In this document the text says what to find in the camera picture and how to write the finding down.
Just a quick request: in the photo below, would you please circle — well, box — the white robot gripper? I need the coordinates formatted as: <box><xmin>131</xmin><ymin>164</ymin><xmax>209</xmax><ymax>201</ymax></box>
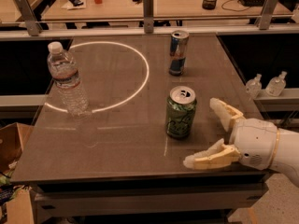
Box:
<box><xmin>183</xmin><ymin>98</ymin><xmax>278</xmax><ymax>170</ymax></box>

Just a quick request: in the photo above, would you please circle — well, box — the green soda can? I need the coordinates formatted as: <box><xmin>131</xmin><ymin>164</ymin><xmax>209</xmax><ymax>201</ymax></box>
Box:
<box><xmin>165</xmin><ymin>86</ymin><xmax>197</xmax><ymax>139</ymax></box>

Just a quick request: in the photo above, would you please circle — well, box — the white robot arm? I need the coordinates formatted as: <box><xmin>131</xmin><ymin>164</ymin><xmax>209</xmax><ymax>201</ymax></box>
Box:
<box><xmin>183</xmin><ymin>98</ymin><xmax>299</xmax><ymax>187</ymax></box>

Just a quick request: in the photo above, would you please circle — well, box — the blue silver energy drink can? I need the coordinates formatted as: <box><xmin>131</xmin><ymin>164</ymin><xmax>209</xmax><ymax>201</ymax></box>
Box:
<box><xmin>169</xmin><ymin>30</ymin><xmax>189</xmax><ymax>76</ymax></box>

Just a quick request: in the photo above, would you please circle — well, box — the small clear sanitizer bottle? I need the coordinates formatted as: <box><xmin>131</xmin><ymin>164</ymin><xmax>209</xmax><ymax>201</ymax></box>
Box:
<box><xmin>246</xmin><ymin>74</ymin><xmax>262</xmax><ymax>99</ymax></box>

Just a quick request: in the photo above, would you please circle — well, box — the black mesh cup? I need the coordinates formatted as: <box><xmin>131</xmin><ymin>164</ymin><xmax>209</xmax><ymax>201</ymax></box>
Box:
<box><xmin>202</xmin><ymin>0</ymin><xmax>218</xmax><ymax>10</ymax></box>

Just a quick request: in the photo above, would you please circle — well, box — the wooden background desk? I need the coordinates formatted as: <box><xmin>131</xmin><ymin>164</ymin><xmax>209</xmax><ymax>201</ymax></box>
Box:
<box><xmin>40</xmin><ymin>0</ymin><xmax>287</xmax><ymax>22</ymax></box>

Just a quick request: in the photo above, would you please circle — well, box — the clear plastic water bottle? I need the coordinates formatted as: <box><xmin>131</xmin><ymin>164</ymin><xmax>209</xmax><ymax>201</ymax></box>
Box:
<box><xmin>47</xmin><ymin>41</ymin><xmax>89</xmax><ymax>116</ymax></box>

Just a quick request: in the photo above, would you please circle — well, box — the cardboard box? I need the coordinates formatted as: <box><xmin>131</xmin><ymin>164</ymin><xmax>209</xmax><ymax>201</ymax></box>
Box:
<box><xmin>0</xmin><ymin>123</ymin><xmax>35</xmax><ymax>224</ymax></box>

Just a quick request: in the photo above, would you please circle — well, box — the right metal rail bracket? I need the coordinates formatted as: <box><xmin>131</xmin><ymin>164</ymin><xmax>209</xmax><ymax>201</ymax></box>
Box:
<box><xmin>256</xmin><ymin>0</ymin><xmax>278</xmax><ymax>30</ymax></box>

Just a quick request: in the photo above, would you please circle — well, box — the metal rail bracket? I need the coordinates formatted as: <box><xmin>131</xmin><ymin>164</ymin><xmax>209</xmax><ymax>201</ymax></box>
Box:
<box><xmin>143</xmin><ymin>0</ymin><xmax>154</xmax><ymax>34</ymax></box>
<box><xmin>14</xmin><ymin>0</ymin><xmax>42</xmax><ymax>36</ymax></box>
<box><xmin>256</xmin><ymin>0</ymin><xmax>278</xmax><ymax>30</ymax></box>

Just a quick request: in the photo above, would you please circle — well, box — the middle metal rail bracket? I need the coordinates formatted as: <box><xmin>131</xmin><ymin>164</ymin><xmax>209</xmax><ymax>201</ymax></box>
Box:
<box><xmin>143</xmin><ymin>0</ymin><xmax>154</xmax><ymax>34</ymax></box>

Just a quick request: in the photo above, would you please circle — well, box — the left metal rail bracket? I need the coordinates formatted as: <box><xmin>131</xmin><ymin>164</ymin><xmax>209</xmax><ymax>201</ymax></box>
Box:
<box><xmin>14</xmin><ymin>0</ymin><xmax>42</xmax><ymax>36</ymax></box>

